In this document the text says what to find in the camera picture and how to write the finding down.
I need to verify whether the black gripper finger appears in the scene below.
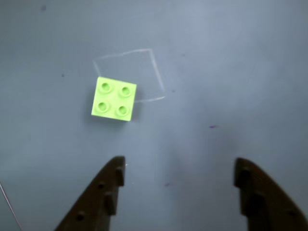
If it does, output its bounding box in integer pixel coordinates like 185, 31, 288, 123
54, 155, 126, 231
234, 157, 308, 231

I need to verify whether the grey rubber mat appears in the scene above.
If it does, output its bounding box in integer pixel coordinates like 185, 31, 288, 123
0, 0, 308, 231
0, 182, 22, 231

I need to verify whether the green lego block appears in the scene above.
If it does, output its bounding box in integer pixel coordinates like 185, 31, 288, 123
90, 76, 138, 122

